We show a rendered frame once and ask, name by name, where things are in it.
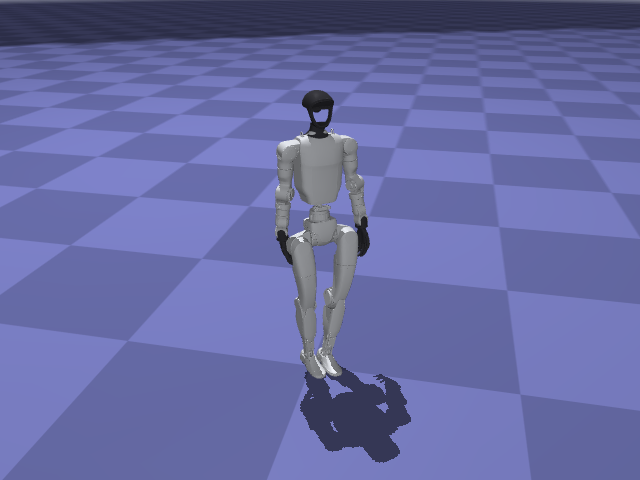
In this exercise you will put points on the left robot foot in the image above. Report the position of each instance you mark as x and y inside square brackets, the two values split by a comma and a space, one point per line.
[329, 363]

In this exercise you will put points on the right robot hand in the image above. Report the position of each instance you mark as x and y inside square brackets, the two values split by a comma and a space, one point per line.
[282, 240]

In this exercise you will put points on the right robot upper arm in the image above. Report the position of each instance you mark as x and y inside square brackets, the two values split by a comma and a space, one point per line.
[286, 152]

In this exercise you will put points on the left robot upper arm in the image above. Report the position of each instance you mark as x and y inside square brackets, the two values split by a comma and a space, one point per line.
[354, 182]

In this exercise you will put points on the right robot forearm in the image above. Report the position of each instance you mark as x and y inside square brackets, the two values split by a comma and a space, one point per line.
[282, 215]

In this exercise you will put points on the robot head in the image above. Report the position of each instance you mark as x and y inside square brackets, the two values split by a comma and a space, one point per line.
[315, 101]

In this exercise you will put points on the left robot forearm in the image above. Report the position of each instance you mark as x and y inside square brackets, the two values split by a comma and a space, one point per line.
[358, 205]

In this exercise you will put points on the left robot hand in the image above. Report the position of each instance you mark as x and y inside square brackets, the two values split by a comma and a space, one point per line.
[363, 239]

